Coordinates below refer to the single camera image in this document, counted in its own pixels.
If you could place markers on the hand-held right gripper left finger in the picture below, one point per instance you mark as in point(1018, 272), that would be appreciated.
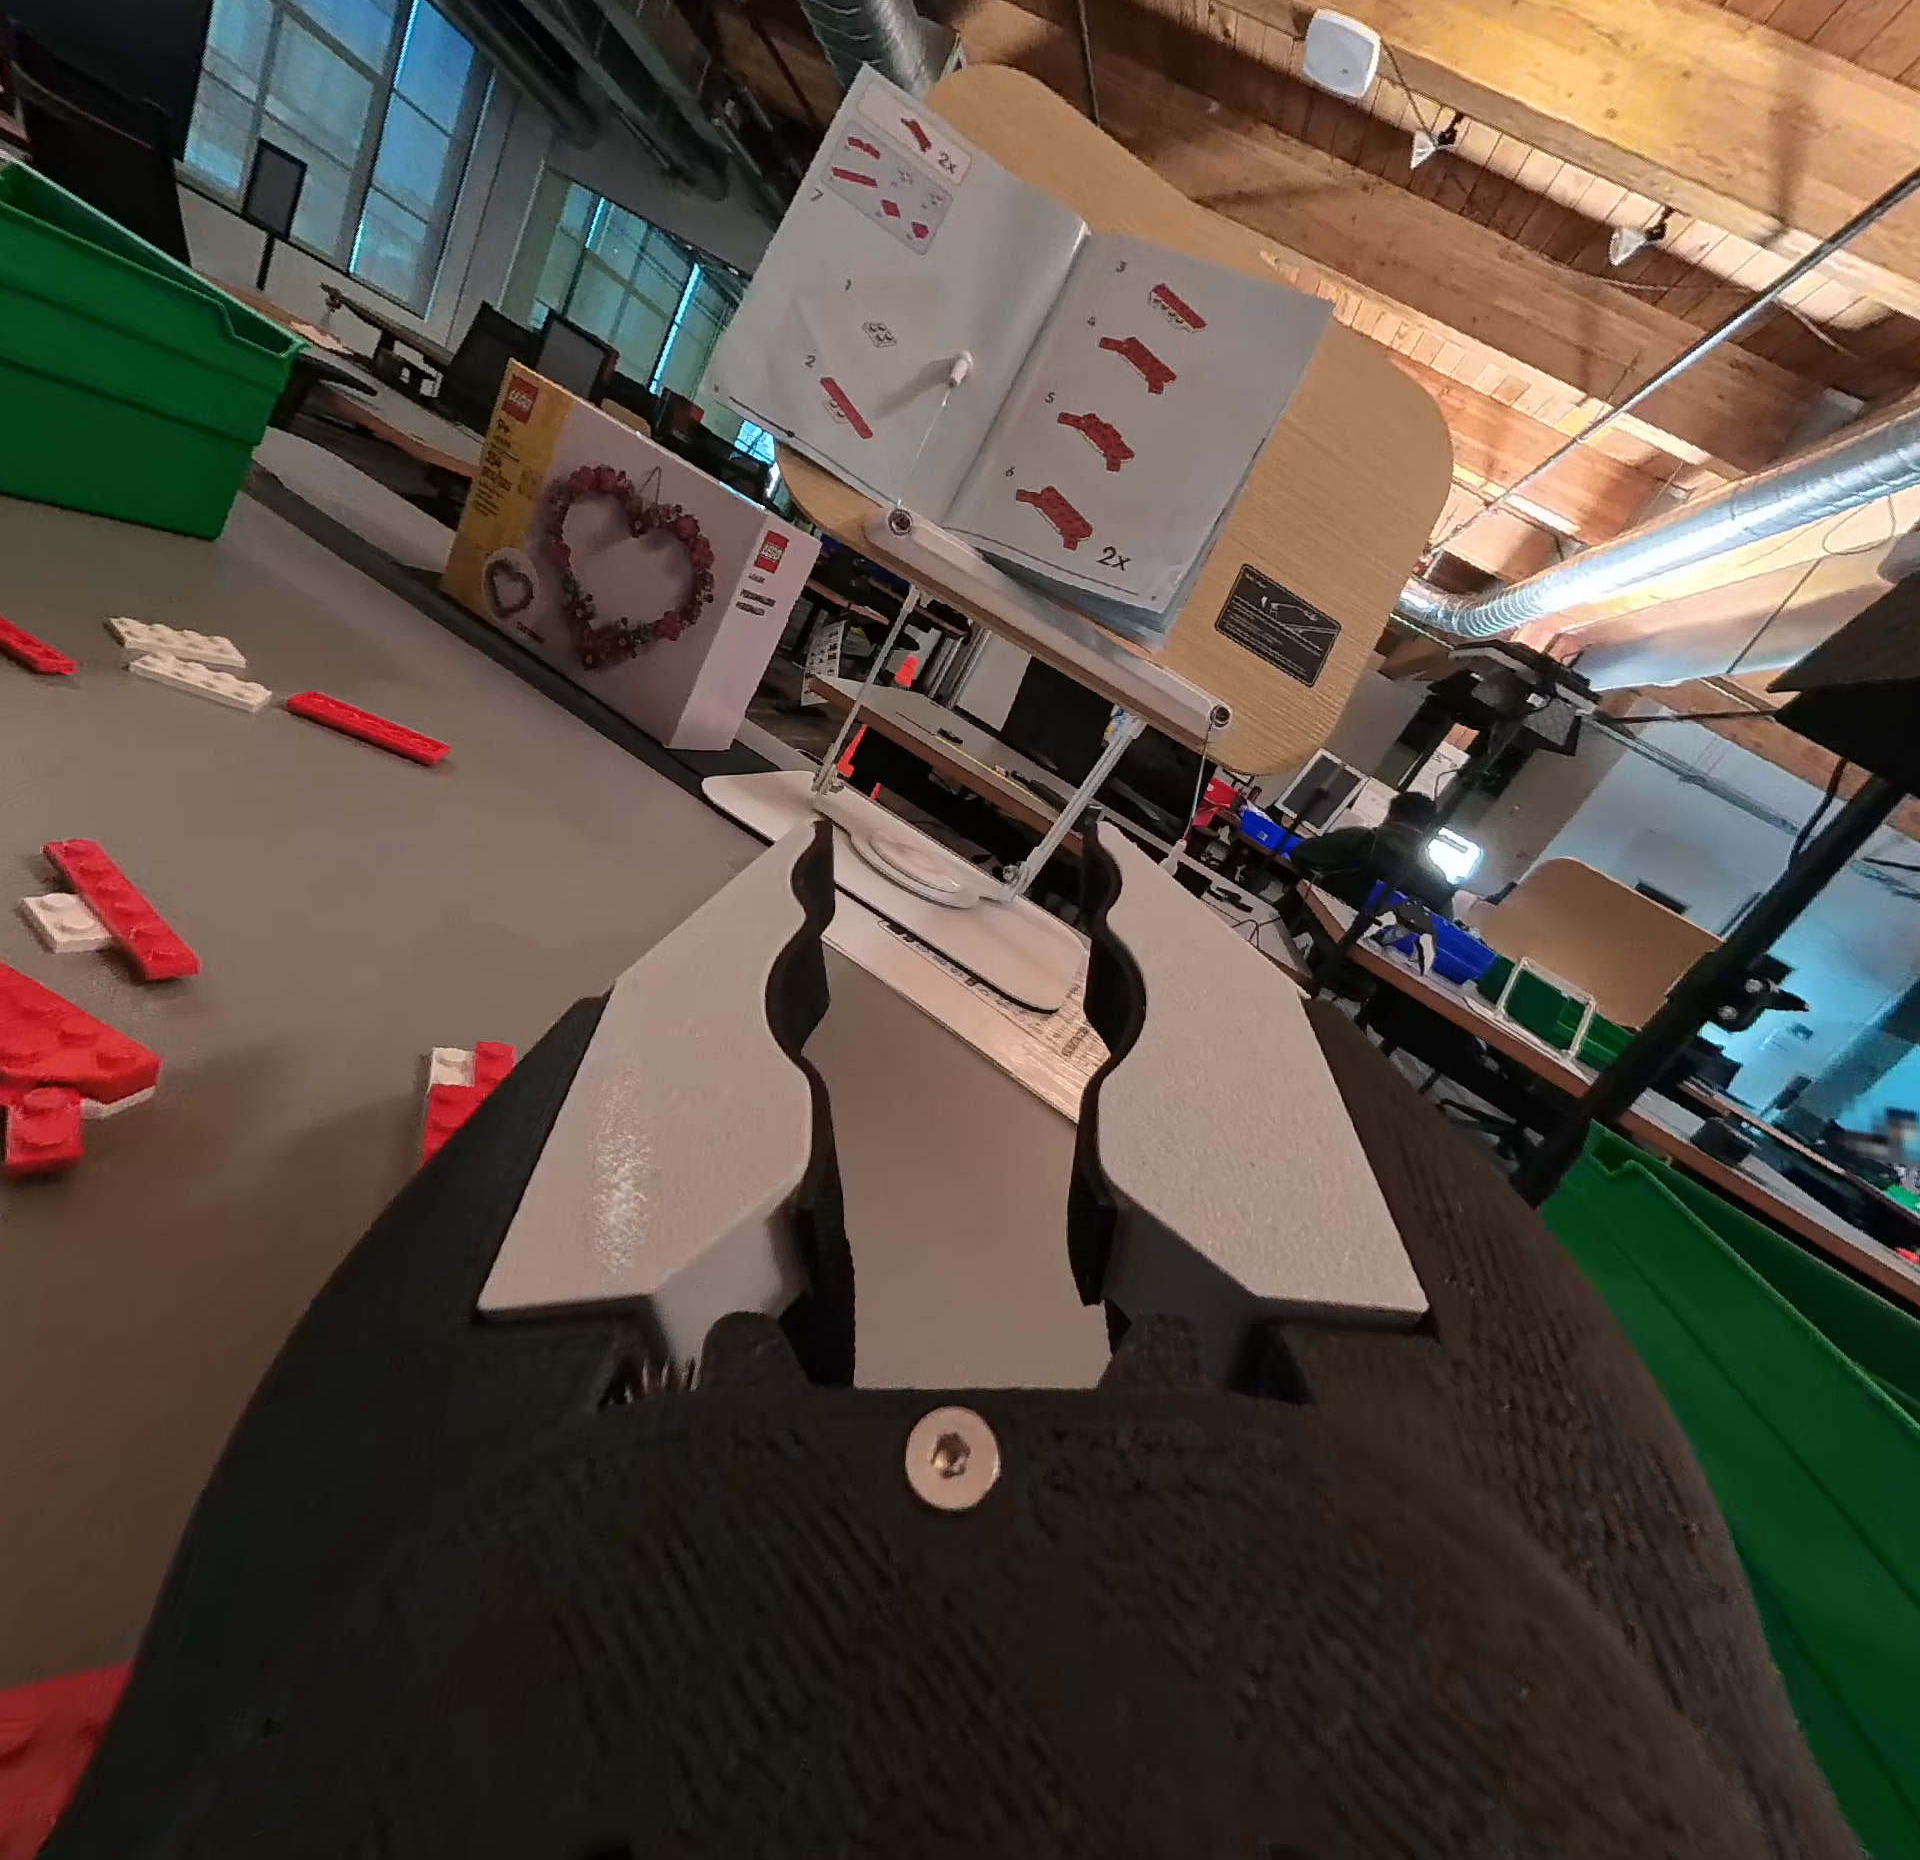
point(674, 1140)

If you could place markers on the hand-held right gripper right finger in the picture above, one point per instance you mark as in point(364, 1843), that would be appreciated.
point(1246, 1140)

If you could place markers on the long red lego frame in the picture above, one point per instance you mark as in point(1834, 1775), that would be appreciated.
point(459, 1118)

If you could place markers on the red and white lego strip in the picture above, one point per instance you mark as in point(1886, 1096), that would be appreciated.
point(120, 908)

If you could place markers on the wide red lego plate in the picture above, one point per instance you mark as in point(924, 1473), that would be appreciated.
point(368, 729)

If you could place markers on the yellow and white lego box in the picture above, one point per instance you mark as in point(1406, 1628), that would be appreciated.
point(750, 599)

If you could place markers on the red lego wedge assembly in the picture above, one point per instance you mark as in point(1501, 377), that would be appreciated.
point(61, 1058)

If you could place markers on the white lego plate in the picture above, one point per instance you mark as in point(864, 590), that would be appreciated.
point(172, 640)
point(201, 687)

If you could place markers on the small red lego plate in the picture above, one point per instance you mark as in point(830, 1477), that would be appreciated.
point(29, 645)

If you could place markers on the lego instruction booklet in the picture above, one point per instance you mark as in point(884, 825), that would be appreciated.
point(900, 314)

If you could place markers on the red lego piece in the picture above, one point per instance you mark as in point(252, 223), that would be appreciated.
point(53, 1755)

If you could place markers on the green storage bin stack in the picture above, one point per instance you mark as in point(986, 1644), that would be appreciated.
point(120, 389)
point(1771, 1440)

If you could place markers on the black ceiling rod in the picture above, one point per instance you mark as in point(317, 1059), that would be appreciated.
point(1680, 356)

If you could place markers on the ceiling spotlight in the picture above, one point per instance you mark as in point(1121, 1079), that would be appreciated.
point(1435, 142)
point(1640, 239)

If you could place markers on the white ceiling access point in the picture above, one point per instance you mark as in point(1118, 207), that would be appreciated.
point(1339, 54)

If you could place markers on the black overhead frame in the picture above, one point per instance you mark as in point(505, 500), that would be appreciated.
point(1860, 660)

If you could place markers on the silver air duct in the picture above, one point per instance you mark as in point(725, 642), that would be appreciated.
point(855, 6)
point(1725, 517)

